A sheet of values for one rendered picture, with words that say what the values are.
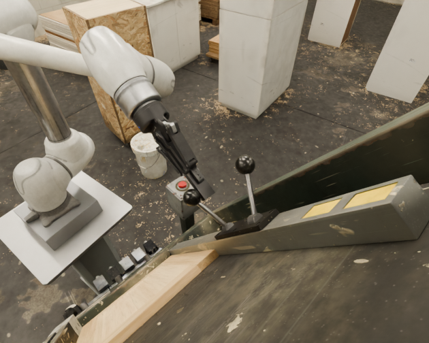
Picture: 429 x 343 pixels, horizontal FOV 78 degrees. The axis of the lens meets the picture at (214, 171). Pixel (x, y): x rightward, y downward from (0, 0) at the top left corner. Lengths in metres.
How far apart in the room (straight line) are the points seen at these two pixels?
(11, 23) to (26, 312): 1.76
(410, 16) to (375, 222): 3.75
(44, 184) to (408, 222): 1.24
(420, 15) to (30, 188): 3.86
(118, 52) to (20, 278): 2.05
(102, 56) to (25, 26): 0.54
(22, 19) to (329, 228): 1.07
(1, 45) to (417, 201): 0.90
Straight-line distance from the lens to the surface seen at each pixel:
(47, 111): 1.28
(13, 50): 0.89
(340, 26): 5.40
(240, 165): 0.49
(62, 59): 0.87
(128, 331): 0.64
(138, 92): 0.60
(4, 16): 1.12
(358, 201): 0.32
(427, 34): 4.03
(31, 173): 1.31
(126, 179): 2.66
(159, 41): 3.92
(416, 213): 0.31
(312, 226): 0.36
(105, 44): 0.65
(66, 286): 2.27
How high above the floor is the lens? 1.90
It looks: 47 degrees down
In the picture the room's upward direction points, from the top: straight up
